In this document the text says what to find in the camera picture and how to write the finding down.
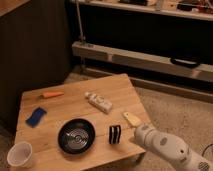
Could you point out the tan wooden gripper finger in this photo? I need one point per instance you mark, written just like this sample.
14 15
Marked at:
132 119

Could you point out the black and white eraser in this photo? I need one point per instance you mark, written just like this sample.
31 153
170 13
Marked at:
114 134

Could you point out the white tube bottle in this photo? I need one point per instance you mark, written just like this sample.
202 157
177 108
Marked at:
99 102

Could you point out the wooden low table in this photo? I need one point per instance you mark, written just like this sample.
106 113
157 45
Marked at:
44 137

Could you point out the black round bowl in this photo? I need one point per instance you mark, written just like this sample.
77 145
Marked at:
76 136

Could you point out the metal shelf rack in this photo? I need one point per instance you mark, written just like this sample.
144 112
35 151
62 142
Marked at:
132 37

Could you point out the orange carrot toy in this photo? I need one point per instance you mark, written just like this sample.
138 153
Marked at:
51 94

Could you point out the blue sponge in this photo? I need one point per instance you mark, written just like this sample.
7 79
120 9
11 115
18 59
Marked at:
35 117

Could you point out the white paper cup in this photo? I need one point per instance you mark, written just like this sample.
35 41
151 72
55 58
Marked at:
21 155

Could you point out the black handle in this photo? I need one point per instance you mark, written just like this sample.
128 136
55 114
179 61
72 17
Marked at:
184 63

